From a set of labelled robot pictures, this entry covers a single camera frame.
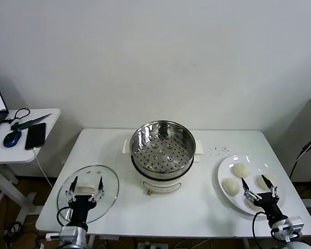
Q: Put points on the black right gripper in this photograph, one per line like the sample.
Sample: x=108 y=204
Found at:
x=269 y=203

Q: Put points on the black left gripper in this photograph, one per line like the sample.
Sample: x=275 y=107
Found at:
x=81 y=205

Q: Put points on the white steamed baozi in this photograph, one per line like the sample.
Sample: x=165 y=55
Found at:
x=259 y=184
x=231 y=186
x=240 y=170
x=250 y=205

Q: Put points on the round glass pot lid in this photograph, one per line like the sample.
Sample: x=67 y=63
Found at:
x=107 y=177

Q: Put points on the perforated steel steamer basket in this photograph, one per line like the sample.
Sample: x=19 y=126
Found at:
x=145 y=137

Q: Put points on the large white plate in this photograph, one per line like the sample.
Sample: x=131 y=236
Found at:
x=228 y=166

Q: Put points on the black smartphone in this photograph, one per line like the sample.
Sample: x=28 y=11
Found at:
x=35 y=136

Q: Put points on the white electric pot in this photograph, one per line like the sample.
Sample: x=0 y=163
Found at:
x=160 y=185

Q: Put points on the dark green flat tool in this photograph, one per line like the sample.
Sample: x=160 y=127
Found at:
x=28 y=124

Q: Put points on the white side table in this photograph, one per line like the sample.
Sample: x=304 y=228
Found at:
x=5 y=155

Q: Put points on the blue computer mouse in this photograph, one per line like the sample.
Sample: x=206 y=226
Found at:
x=11 y=138

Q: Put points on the floor power strip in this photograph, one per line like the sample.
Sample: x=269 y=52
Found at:
x=153 y=246

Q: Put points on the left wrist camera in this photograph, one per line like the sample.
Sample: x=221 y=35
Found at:
x=52 y=236

